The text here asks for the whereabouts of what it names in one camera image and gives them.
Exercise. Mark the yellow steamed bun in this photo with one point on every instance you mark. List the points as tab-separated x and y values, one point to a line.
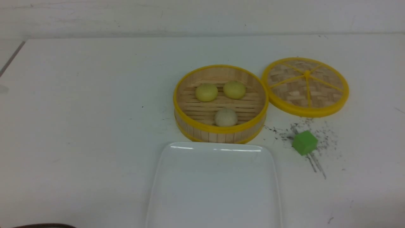
234	90
206	92

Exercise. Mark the white steamed bun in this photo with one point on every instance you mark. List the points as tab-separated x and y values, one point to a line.
225	118

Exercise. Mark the white rectangular plate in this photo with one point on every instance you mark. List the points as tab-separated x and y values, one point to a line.
215	185

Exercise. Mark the yellow-rimmed bamboo steamer basket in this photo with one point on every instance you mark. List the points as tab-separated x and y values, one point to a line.
196	119

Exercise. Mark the green cube block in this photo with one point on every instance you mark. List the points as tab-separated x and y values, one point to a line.
305	143

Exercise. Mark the yellow-rimmed bamboo steamer lid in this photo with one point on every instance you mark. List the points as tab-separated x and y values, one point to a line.
304	87

